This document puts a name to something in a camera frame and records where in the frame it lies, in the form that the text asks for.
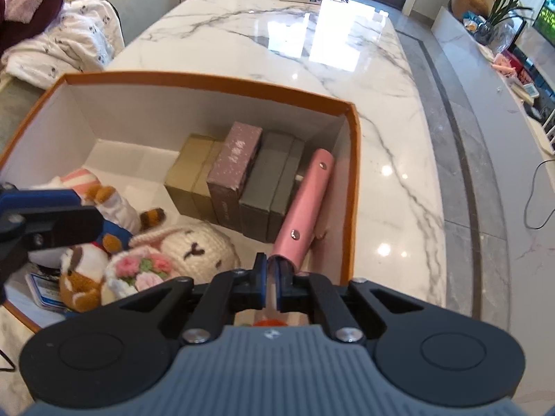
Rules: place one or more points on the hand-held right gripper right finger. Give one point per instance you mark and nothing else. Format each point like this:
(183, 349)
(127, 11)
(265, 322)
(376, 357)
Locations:
(282, 286)

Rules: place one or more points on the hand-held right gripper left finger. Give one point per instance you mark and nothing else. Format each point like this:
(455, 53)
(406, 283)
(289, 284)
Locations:
(260, 281)

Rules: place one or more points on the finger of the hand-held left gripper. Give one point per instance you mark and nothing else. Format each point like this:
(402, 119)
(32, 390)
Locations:
(52, 225)

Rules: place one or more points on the orange crochet fruit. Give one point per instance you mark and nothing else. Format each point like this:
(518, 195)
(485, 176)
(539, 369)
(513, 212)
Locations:
(269, 323)

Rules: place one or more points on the crochet doll with bunny hat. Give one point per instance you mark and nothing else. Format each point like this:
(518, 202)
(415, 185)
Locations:
(195, 247)

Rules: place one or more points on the pink cylindrical case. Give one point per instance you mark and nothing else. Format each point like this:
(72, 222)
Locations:
(303, 208)

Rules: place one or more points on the white box with orange rim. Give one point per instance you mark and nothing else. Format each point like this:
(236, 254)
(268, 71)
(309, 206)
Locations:
(130, 117)

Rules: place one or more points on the blue and white card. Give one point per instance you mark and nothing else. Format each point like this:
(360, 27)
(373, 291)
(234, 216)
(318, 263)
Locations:
(43, 294)

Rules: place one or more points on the brown and white plush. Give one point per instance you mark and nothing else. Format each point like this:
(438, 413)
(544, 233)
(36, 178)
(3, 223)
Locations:
(82, 281)

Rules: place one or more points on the small plush with blue clothes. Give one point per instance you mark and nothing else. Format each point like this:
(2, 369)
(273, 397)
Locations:
(119, 212)

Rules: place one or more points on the olive cardboard box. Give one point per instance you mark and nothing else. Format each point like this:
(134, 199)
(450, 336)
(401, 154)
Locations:
(182, 169)
(208, 190)

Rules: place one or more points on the grey cardboard box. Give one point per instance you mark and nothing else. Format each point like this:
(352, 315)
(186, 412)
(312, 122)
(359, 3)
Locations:
(264, 173)

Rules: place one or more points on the purple speckled box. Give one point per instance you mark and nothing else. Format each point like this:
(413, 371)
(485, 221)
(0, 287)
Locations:
(234, 160)

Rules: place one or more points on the white printed blanket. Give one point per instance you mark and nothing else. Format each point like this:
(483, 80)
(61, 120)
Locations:
(73, 39)

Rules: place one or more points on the dark maroon cloth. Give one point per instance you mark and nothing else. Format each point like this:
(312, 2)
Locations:
(26, 26)

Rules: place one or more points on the upholstered sofa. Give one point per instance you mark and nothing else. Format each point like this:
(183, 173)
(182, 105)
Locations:
(143, 4)

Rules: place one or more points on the white marble television cabinet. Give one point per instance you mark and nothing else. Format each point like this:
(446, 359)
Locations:
(477, 78)

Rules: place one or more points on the green potted plant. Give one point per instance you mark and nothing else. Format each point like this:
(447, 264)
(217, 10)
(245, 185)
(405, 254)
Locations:
(503, 4)

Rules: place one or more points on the large television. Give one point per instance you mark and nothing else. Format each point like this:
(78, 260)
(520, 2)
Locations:
(546, 17)

